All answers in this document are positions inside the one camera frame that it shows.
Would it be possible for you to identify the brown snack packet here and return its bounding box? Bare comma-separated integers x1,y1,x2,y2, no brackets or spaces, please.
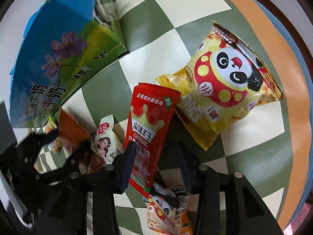
78,151,106,174

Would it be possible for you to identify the small panda snack bag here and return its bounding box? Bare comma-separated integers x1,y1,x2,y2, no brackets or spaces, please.
143,183,193,234

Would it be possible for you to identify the red spicy strip packet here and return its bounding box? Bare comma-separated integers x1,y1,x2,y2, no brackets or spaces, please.
125,82,180,196

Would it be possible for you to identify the orange snack bag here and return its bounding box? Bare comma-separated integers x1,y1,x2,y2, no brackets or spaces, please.
58,109,90,154

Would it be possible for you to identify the yellow panda snack bag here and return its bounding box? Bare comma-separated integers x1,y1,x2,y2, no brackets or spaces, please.
156,22,285,151

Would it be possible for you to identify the red white snack packet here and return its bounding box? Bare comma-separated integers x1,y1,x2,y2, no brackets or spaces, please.
91,115,124,164

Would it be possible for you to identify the cardboard box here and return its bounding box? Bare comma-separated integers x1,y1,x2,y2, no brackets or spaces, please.
9,0,126,128

